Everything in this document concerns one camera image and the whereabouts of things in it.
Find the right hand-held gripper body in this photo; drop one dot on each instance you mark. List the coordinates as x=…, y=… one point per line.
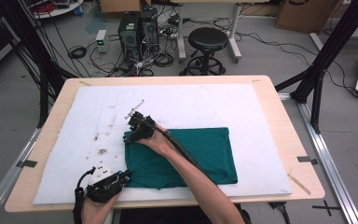
x=143, y=126

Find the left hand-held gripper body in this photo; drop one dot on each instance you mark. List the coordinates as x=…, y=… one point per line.
x=101, y=175

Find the green long-sleeve shirt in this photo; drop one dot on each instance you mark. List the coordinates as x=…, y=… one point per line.
x=211, y=155

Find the person's right hand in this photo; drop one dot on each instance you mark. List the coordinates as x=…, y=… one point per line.
x=160, y=143

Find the person's left hand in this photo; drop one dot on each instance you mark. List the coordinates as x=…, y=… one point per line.
x=98, y=211

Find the person's dark lap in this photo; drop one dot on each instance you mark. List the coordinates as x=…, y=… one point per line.
x=161, y=216

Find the white foam mat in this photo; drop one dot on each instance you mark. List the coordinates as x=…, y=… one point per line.
x=199, y=102

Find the black tape piece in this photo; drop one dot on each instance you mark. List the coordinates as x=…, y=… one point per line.
x=26, y=163
x=307, y=160

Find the black computer tower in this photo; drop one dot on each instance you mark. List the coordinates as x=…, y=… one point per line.
x=129, y=34
x=149, y=28

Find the white power supply box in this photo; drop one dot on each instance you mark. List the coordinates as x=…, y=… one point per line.
x=101, y=39

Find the black round stool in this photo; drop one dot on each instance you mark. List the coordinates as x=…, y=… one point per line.
x=208, y=39

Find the small cardboard box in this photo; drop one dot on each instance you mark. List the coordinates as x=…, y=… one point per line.
x=121, y=5

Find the round white table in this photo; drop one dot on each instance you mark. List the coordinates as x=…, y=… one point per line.
x=59, y=11

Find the long beige tape strip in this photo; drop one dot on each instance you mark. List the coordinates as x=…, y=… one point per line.
x=300, y=185

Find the large cardboard box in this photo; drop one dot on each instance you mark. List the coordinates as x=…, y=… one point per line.
x=304, y=15

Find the black tape cross mark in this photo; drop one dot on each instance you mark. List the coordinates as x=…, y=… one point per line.
x=326, y=207

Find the white desk frame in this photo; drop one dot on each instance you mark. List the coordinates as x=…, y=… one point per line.
x=181, y=37

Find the aluminium floor rail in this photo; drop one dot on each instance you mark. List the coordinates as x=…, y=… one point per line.
x=326, y=155
x=0, y=189

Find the black metal frame post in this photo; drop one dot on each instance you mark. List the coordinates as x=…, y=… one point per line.
x=43, y=68
x=332, y=46

